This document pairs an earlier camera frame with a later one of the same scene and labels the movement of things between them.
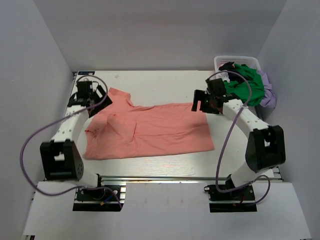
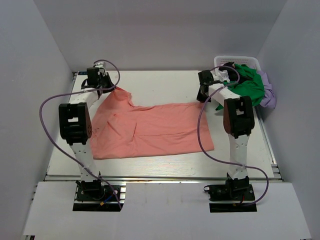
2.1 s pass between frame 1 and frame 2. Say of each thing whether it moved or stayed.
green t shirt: stayed
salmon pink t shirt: stayed
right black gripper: moved
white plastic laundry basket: stayed
